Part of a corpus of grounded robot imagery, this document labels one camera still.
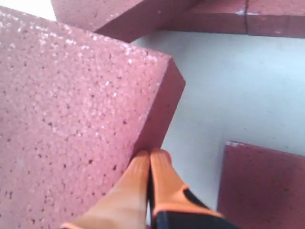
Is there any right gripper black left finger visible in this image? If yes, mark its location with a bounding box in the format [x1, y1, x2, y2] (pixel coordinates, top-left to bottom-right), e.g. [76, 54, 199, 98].
[61, 151, 150, 229]

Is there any red brick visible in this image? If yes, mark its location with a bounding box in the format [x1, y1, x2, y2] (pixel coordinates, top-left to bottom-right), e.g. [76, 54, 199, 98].
[162, 0, 246, 34]
[0, 7, 185, 229]
[246, 0, 305, 38]
[51, 0, 196, 42]
[217, 141, 305, 229]

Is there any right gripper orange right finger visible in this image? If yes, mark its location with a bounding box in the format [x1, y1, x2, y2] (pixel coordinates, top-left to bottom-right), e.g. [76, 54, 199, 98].
[149, 148, 238, 229]

